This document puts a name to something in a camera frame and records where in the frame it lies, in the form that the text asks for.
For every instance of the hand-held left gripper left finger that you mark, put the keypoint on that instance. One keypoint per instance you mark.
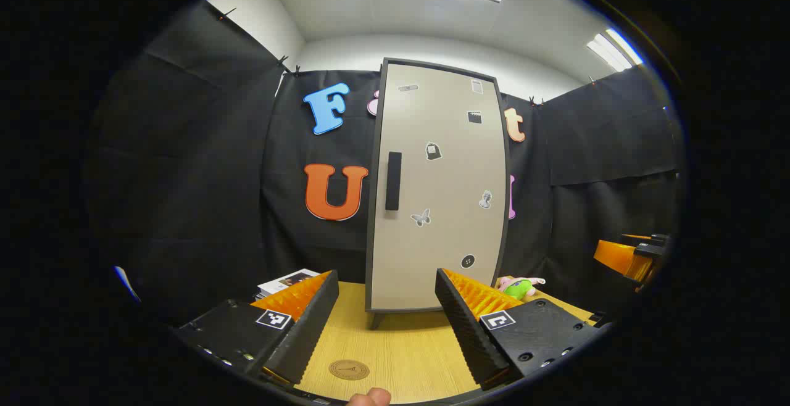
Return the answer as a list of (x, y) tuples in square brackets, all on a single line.
[(308, 326)]

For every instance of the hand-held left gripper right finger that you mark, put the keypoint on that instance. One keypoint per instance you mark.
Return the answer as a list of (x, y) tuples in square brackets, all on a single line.
[(469, 332)]

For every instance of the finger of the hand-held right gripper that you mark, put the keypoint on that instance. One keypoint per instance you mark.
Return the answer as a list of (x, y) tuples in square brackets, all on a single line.
[(623, 259)]

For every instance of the round brown coaster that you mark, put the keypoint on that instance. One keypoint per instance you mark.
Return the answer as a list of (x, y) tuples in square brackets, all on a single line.
[(349, 369)]

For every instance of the dark grey cabinet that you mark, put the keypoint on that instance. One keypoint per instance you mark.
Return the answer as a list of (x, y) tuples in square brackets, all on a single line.
[(376, 321)]

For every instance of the beige cabinet door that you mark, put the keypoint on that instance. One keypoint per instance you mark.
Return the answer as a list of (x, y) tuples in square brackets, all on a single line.
[(444, 239)]

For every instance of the white book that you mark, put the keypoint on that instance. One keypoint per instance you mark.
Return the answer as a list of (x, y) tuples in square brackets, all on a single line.
[(287, 281)]

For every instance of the green and pink plush toy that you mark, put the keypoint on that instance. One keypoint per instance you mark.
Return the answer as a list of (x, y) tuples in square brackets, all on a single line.
[(518, 287)]

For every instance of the black backdrop cloth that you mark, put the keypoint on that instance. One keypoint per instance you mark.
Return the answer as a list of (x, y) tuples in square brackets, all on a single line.
[(203, 178)]

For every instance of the small ceiling light panel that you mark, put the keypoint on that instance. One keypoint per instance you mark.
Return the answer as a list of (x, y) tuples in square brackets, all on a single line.
[(614, 51)]

